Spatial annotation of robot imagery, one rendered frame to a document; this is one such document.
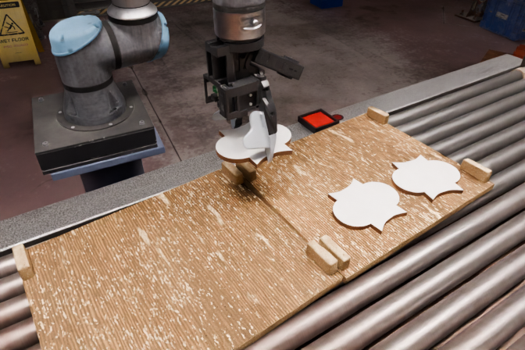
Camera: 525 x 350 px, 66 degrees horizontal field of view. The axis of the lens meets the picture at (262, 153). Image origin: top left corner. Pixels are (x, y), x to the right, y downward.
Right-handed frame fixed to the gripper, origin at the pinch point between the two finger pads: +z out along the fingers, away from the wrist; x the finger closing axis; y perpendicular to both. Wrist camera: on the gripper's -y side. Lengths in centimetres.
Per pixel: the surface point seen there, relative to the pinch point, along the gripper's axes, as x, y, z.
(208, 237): 5.4, 13.5, 11.6
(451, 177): 20.0, -34.0, 11.0
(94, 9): -454, -79, 100
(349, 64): -185, -223, 108
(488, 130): 12, -63, 15
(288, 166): -2.5, -10.2, 11.8
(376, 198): 15.7, -17.0, 10.8
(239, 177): -3.2, 1.6, 9.8
